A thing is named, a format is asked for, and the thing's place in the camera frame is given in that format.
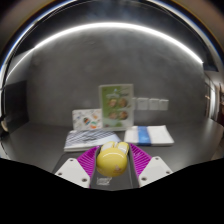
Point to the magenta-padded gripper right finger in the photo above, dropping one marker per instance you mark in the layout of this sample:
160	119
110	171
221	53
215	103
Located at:
155	170

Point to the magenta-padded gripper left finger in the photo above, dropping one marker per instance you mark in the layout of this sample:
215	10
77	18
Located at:
73	171

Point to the yellow rabbit-shaped computer mouse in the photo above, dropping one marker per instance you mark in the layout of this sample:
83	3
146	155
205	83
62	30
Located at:
111	161

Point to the white book with blue stripe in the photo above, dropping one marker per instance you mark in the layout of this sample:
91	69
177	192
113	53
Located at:
150	135

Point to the striped grey book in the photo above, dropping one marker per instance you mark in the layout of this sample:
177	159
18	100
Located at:
88	138

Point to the white sticker card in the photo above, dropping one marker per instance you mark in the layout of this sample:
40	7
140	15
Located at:
86	119

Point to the green food menu sheet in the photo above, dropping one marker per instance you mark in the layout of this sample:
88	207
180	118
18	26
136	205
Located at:
116	106

